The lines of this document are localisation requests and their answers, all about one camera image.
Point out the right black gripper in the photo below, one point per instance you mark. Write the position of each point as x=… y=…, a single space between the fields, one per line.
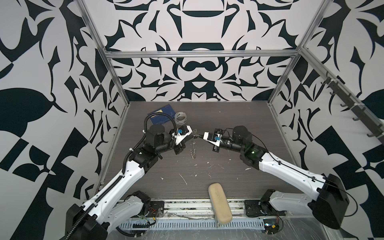
x=217 y=149

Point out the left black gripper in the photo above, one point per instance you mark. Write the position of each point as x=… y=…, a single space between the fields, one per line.
x=179 y=144

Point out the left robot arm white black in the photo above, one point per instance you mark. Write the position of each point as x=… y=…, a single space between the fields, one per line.
x=102 y=214

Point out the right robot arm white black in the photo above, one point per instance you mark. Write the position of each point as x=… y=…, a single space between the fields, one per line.
x=323 y=197

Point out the patterned tape roll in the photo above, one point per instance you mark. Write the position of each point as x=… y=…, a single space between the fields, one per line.
x=180 y=118

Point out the blue booklet yellow label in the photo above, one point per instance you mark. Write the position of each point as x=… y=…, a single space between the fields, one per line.
x=160 y=119

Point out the beige glasses case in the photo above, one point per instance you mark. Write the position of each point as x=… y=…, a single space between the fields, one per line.
x=220 y=204

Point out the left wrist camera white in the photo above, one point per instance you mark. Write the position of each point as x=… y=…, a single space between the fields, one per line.
x=182 y=133

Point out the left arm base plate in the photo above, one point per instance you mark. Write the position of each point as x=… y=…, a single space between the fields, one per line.
x=151 y=209

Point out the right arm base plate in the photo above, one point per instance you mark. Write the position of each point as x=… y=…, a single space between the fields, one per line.
x=260 y=208

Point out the white slotted cable duct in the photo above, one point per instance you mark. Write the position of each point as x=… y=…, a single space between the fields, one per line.
x=185 y=224

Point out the small circuit board with wires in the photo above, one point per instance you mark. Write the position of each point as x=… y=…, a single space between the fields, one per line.
x=273 y=226

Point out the black wall hook rack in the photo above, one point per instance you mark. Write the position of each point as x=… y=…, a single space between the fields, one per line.
x=361 y=111

